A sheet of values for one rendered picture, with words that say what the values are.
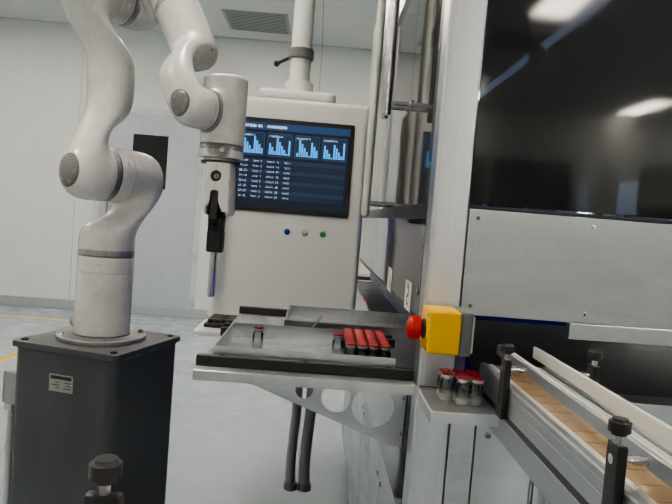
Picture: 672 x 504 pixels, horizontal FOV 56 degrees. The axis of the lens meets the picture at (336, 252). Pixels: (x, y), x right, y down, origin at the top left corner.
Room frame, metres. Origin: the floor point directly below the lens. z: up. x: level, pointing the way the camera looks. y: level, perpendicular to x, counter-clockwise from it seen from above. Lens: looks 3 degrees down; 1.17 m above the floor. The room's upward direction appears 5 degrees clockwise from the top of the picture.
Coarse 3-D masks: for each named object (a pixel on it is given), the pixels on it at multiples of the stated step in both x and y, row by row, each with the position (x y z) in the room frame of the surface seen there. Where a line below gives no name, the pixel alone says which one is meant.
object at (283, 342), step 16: (224, 336) 1.27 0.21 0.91; (240, 336) 1.41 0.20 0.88; (272, 336) 1.41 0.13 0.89; (288, 336) 1.42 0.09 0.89; (304, 336) 1.42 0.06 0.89; (320, 336) 1.42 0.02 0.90; (224, 352) 1.16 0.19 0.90; (240, 352) 1.16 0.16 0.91; (256, 352) 1.16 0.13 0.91; (272, 352) 1.16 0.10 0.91; (288, 352) 1.16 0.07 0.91; (304, 352) 1.16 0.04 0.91; (320, 352) 1.32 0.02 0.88
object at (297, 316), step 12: (288, 312) 1.62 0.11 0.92; (300, 312) 1.76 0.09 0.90; (312, 312) 1.76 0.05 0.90; (324, 312) 1.76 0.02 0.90; (336, 312) 1.76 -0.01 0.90; (348, 312) 1.76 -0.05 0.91; (360, 312) 1.76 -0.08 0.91; (372, 312) 1.76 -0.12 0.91; (384, 312) 1.77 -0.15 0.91; (288, 324) 1.50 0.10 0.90; (300, 324) 1.50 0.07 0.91; (312, 324) 1.50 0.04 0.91; (324, 324) 1.50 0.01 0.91; (336, 324) 1.50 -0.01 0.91; (348, 324) 1.51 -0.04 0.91; (360, 324) 1.72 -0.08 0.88; (372, 324) 1.74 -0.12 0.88; (384, 324) 1.75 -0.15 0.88; (396, 324) 1.77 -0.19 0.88; (396, 336) 1.51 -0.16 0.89
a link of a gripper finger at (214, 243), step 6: (210, 228) 1.20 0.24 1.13; (216, 228) 1.20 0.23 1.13; (210, 234) 1.20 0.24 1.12; (216, 234) 1.20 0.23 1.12; (222, 234) 1.21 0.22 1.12; (210, 240) 1.20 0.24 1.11; (216, 240) 1.20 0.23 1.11; (222, 240) 1.21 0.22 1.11; (210, 246) 1.20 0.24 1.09; (216, 246) 1.20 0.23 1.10; (222, 246) 1.21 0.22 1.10; (216, 252) 1.21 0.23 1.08
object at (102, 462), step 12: (96, 456) 0.40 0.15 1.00; (108, 456) 0.40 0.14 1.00; (96, 468) 0.39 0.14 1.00; (108, 468) 0.39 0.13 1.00; (120, 468) 0.40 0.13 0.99; (96, 480) 0.39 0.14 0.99; (108, 480) 0.39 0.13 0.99; (96, 492) 0.40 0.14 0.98; (108, 492) 0.40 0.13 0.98; (120, 492) 0.40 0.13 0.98
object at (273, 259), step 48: (288, 96) 2.12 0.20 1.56; (288, 144) 2.10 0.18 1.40; (336, 144) 2.11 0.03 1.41; (240, 192) 2.10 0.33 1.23; (288, 192) 2.11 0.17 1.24; (336, 192) 2.11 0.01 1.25; (240, 240) 2.10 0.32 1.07; (288, 240) 2.11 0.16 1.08; (336, 240) 2.12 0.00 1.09; (240, 288) 2.10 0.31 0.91; (288, 288) 2.11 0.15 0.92; (336, 288) 2.12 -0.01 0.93
